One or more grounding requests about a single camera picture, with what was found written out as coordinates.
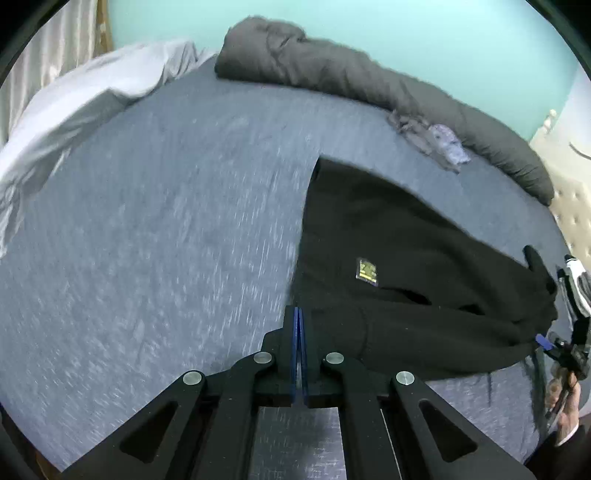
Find wooden strip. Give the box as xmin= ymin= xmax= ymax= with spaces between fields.
xmin=96 ymin=0 xmax=114 ymax=52

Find blue patterned bed sheet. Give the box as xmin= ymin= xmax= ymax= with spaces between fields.
xmin=0 ymin=60 xmax=568 ymax=480

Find grey crumpled shirt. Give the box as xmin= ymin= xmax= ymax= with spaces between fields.
xmin=387 ymin=110 xmax=446 ymax=169

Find black fleece pants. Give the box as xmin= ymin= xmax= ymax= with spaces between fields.
xmin=291 ymin=156 xmax=559 ymax=381

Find cream tufted headboard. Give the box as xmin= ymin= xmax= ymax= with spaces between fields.
xmin=529 ymin=108 xmax=591 ymax=278

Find purple patterned garment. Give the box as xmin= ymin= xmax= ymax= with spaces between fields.
xmin=427 ymin=124 xmax=472 ymax=174

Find person's right forearm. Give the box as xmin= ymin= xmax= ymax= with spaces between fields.
xmin=524 ymin=425 xmax=591 ymax=480

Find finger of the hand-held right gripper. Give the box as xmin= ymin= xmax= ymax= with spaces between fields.
xmin=534 ymin=333 xmax=561 ymax=361

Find person's right hand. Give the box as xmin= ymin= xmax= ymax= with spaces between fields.
xmin=545 ymin=371 xmax=583 ymax=444

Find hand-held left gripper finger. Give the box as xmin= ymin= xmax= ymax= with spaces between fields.
xmin=60 ymin=306 xmax=301 ymax=480
xmin=299 ymin=308 xmax=539 ymax=480

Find rolled dark grey duvet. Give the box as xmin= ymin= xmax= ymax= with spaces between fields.
xmin=215 ymin=16 xmax=555 ymax=206

